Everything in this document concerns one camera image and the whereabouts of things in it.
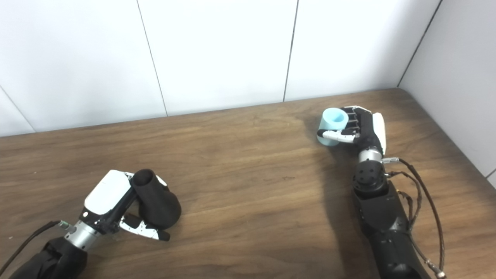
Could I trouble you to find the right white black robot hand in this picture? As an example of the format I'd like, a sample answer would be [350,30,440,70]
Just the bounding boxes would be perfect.
[317,105,387,153]

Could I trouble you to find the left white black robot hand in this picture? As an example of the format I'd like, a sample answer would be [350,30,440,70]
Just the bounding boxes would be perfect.
[79,170,171,241]

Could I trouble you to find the light-blue hose piece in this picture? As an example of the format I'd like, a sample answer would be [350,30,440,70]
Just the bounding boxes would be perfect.
[318,108,349,146]

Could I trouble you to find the black funnel-shaped nozzle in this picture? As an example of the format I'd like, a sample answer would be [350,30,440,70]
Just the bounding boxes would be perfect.
[132,169,182,230]

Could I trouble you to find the thin black arm wires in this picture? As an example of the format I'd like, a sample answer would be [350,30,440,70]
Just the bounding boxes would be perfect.
[386,170,424,231]

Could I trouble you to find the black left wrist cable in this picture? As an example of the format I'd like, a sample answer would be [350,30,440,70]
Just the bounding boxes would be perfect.
[0,220,72,276]

